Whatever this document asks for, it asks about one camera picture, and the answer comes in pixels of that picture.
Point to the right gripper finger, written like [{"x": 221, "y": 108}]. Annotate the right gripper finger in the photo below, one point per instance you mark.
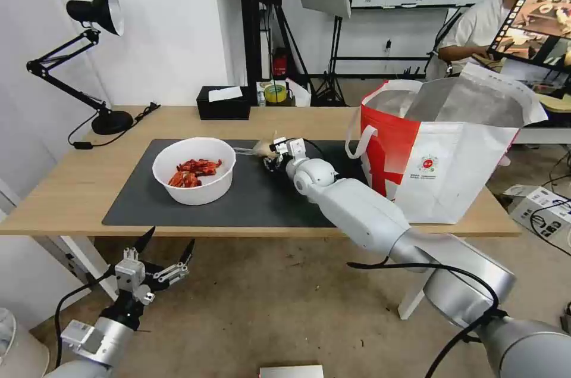
[
  {"x": 269, "y": 164},
  {"x": 277, "y": 144}
]

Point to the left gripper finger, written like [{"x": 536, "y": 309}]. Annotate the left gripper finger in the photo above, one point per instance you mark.
[
  {"x": 143, "y": 242},
  {"x": 186, "y": 257}
]

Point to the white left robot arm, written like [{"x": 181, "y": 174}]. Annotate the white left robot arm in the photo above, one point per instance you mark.
[{"x": 96, "y": 342}]

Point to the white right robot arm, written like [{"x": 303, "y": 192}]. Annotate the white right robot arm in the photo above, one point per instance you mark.
[{"x": 379, "y": 217}]

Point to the red white takeout bag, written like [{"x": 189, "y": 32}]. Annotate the red white takeout bag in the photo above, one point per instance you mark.
[{"x": 446, "y": 163}]

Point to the black table mat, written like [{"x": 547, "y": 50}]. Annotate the black table mat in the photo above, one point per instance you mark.
[{"x": 267, "y": 199}]

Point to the yellow green tape roll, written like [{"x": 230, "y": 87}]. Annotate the yellow green tape roll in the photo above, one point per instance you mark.
[{"x": 275, "y": 94}]

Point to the white table leg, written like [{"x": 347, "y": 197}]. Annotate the white table leg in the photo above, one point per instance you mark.
[
  {"x": 412, "y": 300},
  {"x": 84, "y": 262}
]

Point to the black tissue box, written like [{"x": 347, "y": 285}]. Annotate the black tissue box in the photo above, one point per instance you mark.
[{"x": 223, "y": 108}]

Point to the white plastic bowl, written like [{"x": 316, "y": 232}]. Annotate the white plastic bowl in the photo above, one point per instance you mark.
[{"x": 196, "y": 190}]

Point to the white tissue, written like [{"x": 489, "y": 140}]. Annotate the white tissue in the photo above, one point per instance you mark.
[{"x": 225, "y": 93}]

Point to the red crayfish shells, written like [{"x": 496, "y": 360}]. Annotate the red crayfish shells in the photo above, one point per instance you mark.
[{"x": 194, "y": 171}]

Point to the red fire extinguisher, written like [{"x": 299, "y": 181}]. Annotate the red fire extinguisher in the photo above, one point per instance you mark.
[{"x": 279, "y": 66}]

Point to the black light stand tripod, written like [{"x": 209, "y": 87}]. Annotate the black light stand tripod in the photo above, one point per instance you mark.
[{"x": 332, "y": 65}]

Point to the black metal rack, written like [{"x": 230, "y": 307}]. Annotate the black metal rack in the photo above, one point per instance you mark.
[{"x": 261, "y": 16}]

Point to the white robot front shell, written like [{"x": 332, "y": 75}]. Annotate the white robot front shell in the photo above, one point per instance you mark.
[{"x": 291, "y": 371}]

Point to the black desk lamp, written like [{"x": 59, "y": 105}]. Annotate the black desk lamp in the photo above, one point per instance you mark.
[{"x": 96, "y": 12}]

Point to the person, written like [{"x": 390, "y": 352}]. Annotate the person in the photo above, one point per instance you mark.
[{"x": 477, "y": 25}]

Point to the white printed carton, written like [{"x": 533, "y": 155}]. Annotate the white printed carton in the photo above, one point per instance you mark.
[{"x": 542, "y": 213}]

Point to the computer monitor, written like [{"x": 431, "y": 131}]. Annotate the computer monitor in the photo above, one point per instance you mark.
[{"x": 535, "y": 16}]

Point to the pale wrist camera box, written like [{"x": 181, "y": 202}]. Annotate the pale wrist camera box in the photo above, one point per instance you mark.
[
  {"x": 296, "y": 148},
  {"x": 131, "y": 277}
]

